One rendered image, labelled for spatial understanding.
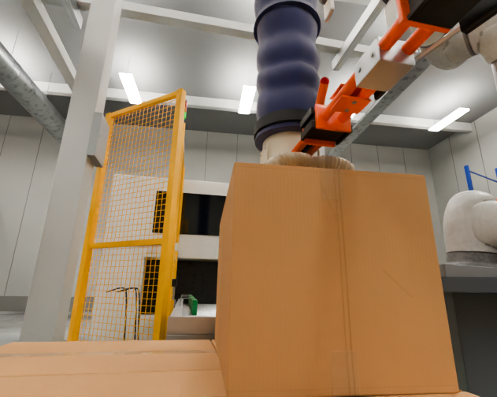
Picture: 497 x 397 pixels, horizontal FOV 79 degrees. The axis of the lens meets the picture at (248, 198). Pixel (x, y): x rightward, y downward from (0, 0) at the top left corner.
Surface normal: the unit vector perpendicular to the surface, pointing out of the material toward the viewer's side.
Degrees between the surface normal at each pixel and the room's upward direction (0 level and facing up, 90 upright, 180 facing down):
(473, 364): 90
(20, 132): 90
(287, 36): 77
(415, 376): 90
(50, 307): 90
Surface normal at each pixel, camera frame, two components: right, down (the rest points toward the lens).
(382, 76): -0.02, 0.96
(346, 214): 0.14, -0.28
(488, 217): -0.72, -0.29
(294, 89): -0.04, -0.53
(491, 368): -0.21, -0.29
